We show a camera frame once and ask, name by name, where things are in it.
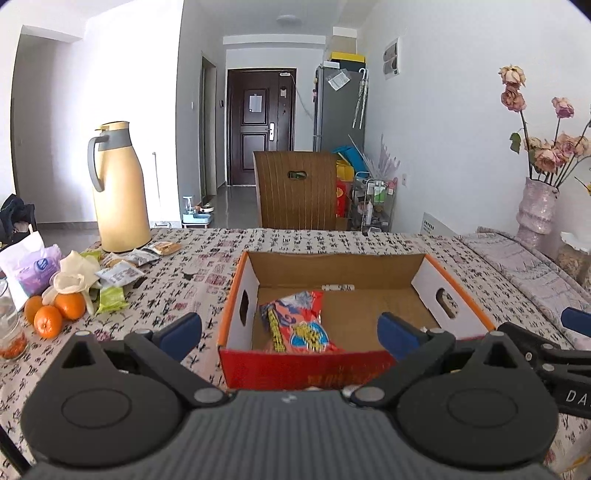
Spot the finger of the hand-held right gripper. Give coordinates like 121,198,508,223
561,307,591,337
496,322,591,372

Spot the pale ribbed vase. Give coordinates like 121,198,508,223
516,176,559,247

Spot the grey patterned cloth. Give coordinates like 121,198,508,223
462,226,591,337

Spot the orange fruit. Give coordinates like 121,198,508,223
54,292,87,320
34,305,64,339
24,295,44,324

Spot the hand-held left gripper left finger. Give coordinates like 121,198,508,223
59,312,232,408

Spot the red orange cardboard box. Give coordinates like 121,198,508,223
217,250,497,393

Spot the glass jar with grains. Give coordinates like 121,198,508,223
556,231,591,287

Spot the dark brown door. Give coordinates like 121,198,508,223
226,68,296,186

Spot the white labelled snack packet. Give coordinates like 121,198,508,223
95,265,146,289

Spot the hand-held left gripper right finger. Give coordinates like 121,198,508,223
342,312,532,409

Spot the grey refrigerator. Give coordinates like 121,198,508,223
314,65,368,153

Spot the white wall panel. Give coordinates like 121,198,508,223
382,38,402,80

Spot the purple tissue pack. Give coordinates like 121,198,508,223
0,231,63,310

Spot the green snack packet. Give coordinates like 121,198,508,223
95,286,127,315

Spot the metal storage cart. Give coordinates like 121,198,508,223
353,173,398,234

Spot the dried rose bouquet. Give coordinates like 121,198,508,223
499,65,591,195

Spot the white pet water fountain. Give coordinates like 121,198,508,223
181,196,217,228

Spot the blue plastic item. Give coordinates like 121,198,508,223
331,145,365,174

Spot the white cardboard box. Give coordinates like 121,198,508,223
332,26,358,54

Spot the yellow thermos jug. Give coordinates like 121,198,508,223
88,121,153,254

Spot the yellow box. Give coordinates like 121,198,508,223
329,52,365,70

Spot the dark bag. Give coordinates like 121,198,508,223
0,194,38,250

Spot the white folded umbrella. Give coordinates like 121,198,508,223
352,68,370,130

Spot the wooden chair back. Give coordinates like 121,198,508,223
253,150,339,230

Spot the red printed snack packet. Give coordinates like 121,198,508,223
259,291,345,354

